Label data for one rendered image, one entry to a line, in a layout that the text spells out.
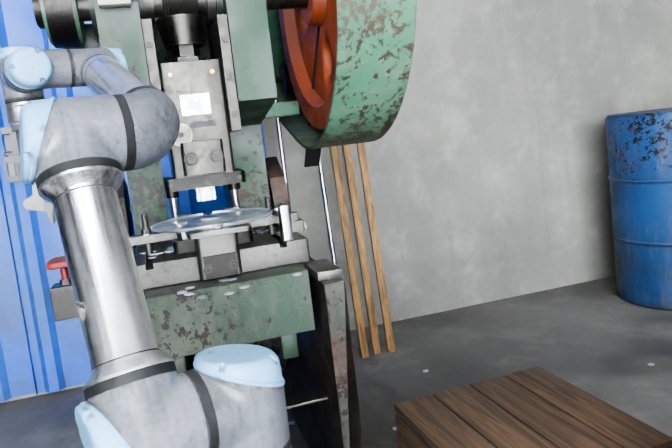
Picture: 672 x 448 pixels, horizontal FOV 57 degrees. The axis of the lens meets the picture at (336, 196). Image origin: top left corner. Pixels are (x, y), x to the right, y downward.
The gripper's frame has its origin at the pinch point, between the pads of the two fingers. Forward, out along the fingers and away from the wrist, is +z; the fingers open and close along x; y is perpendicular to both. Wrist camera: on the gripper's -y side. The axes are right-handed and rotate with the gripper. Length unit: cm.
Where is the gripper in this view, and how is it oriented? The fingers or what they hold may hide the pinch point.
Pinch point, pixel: (55, 217)
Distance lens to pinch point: 144.4
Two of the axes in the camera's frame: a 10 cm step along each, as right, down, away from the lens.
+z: 1.1, 9.9, 1.1
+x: 2.8, 0.8, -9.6
